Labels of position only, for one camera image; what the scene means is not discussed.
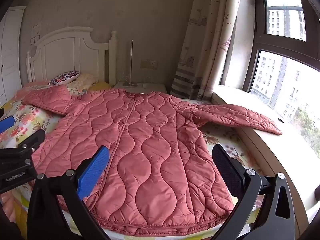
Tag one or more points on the yellow pillow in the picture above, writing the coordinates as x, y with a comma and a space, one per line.
100, 86

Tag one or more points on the silver pole lamp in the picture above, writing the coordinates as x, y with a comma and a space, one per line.
131, 60

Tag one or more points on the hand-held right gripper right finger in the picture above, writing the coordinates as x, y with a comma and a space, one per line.
226, 170

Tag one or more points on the pink quilted coat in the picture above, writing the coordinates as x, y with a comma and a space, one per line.
155, 142

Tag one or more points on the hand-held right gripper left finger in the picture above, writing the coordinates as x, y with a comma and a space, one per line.
93, 171

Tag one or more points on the pale floral pillow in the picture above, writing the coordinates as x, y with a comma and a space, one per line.
83, 81

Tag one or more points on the small dark object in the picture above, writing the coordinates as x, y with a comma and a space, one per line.
281, 120

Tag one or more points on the purple embroidered pillow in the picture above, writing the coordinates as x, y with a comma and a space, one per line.
63, 78

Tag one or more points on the floral bed sheet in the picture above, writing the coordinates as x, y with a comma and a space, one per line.
27, 116

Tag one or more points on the white wall notice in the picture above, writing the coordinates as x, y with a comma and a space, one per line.
36, 30

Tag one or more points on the white bed headboard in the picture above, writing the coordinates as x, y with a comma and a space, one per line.
65, 55

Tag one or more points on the pale stone window sill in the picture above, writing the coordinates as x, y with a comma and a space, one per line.
232, 95

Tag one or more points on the dark framed window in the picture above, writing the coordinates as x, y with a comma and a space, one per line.
275, 80

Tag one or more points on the white nightstand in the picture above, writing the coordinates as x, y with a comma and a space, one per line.
155, 88

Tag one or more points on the beige wall switch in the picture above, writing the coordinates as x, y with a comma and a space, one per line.
144, 64

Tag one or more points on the printed beige curtain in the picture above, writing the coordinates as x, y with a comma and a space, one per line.
200, 42

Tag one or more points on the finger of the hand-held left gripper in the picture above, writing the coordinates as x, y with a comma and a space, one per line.
35, 138
6, 123

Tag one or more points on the beige wall socket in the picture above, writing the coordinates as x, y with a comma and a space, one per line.
153, 64

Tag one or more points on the white wardrobe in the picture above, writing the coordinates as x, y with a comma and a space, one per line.
10, 55

